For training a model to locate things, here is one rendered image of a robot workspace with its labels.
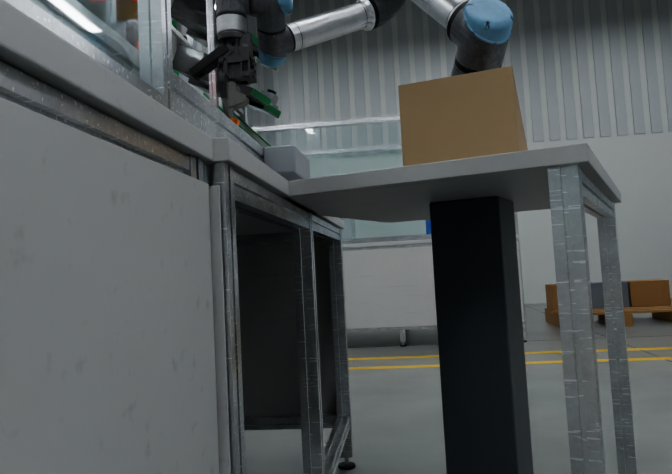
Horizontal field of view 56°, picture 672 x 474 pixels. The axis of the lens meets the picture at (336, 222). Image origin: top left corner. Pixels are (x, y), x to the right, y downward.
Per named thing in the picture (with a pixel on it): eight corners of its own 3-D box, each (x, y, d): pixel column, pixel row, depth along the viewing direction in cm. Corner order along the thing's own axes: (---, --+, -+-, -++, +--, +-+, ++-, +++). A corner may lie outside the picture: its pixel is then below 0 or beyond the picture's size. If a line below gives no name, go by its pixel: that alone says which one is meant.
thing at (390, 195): (621, 202, 174) (620, 192, 174) (588, 161, 94) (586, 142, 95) (388, 223, 206) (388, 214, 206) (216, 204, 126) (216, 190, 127)
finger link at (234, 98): (245, 115, 153) (243, 78, 153) (221, 117, 153) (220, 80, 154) (248, 118, 156) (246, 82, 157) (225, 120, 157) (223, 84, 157)
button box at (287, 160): (310, 184, 155) (309, 159, 155) (296, 171, 134) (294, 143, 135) (282, 186, 156) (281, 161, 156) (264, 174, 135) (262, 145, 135)
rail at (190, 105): (294, 207, 170) (292, 168, 171) (175, 145, 82) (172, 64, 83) (274, 209, 171) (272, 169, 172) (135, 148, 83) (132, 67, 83)
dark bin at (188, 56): (268, 107, 190) (277, 84, 189) (251, 96, 177) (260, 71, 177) (192, 80, 197) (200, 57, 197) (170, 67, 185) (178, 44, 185)
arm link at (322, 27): (387, 12, 195) (249, 56, 174) (391, -23, 187) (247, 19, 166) (411, 28, 189) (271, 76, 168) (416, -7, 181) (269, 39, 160)
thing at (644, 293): (662, 316, 666) (658, 278, 669) (695, 324, 587) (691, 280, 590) (545, 321, 681) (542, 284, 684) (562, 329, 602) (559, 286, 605)
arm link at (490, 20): (512, 70, 155) (394, -23, 187) (528, 13, 144) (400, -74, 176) (473, 81, 150) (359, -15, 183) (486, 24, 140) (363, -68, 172)
